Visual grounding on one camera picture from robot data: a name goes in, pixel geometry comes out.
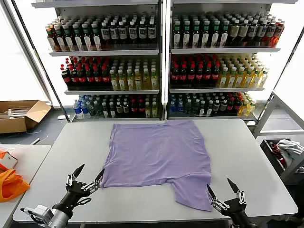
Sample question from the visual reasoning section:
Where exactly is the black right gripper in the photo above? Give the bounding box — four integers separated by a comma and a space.
206, 177, 258, 228

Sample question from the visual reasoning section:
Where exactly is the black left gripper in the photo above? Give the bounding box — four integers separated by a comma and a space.
52, 163, 105, 214

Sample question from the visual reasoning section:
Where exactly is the plain purple t-shirt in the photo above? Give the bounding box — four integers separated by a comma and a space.
99, 120, 214, 212

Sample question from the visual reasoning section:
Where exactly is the black storage bin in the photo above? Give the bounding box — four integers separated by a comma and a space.
260, 138, 304, 178

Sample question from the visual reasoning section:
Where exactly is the red crumpled garment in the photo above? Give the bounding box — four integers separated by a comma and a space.
270, 142, 287, 167

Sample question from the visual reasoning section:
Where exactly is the orange fabric bag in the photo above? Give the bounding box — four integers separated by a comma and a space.
0, 147, 31, 203

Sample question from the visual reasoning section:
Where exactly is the small cola bottle red cap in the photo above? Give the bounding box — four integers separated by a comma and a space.
138, 98, 146, 117
234, 96, 242, 116
130, 98, 139, 117
227, 97, 235, 116

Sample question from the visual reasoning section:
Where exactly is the white crumpled garment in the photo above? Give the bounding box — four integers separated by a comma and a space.
276, 139, 304, 167

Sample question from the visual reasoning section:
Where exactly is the small white orange box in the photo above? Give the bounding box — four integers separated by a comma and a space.
1, 152, 19, 169

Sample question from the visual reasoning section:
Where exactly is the open brown cardboard box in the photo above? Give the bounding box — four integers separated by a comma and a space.
0, 99, 52, 134

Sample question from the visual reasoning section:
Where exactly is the white plastic tube bundle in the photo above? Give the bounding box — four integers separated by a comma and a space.
7, 108, 33, 118

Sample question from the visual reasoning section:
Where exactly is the yellow juice bottle white cap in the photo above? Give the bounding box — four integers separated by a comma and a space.
134, 68, 143, 90
244, 66, 254, 88
252, 66, 262, 88
260, 67, 270, 87
218, 67, 229, 88
118, 69, 127, 91
151, 68, 159, 90
110, 70, 119, 91
126, 69, 135, 90
236, 66, 245, 88
227, 67, 238, 88
142, 68, 152, 90

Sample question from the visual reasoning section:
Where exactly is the grey metal shelf rack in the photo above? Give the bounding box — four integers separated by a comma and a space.
31, 0, 167, 122
166, 0, 282, 121

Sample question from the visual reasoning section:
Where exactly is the dark tea bottle green label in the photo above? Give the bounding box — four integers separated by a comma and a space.
220, 20, 230, 48
191, 20, 201, 49
211, 20, 221, 49
172, 20, 182, 49
54, 23, 64, 52
201, 20, 211, 49
81, 22, 92, 51
72, 22, 83, 51
91, 22, 102, 51
63, 23, 73, 52
181, 20, 192, 49

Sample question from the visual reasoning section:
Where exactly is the red tea bottle white cap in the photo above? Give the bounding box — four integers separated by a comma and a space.
47, 23, 56, 52

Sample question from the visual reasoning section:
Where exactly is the dark drink bottle white label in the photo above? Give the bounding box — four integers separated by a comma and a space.
128, 20, 138, 48
147, 20, 157, 48
101, 20, 112, 49
118, 20, 128, 48
110, 20, 120, 49
138, 20, 148, 48

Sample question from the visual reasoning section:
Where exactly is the dark drink bottle beige label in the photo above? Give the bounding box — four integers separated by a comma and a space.
229, 19, 240, 47
238, 19, 249, 47

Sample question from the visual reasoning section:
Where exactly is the dark drink bottle grey label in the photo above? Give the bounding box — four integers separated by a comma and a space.
257, 19, 268, 46
266, 20, 276, 46
248, 19, 259, 46

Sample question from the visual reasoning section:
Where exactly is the red drink bottle grey label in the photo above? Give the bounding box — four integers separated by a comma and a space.
274, 20, 285, 47

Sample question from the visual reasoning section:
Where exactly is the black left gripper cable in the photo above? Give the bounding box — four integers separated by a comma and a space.
75, 196, 93, 208

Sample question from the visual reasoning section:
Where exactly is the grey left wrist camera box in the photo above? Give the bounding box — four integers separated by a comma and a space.
20, 205, 54, 225

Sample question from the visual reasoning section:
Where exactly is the grey metal cart frame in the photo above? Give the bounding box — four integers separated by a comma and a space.
253, 91, 304, 186

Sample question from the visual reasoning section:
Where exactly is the dark slim window post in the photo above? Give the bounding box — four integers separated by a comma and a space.
272, 20, 304, 93
9, 0, 72, 123

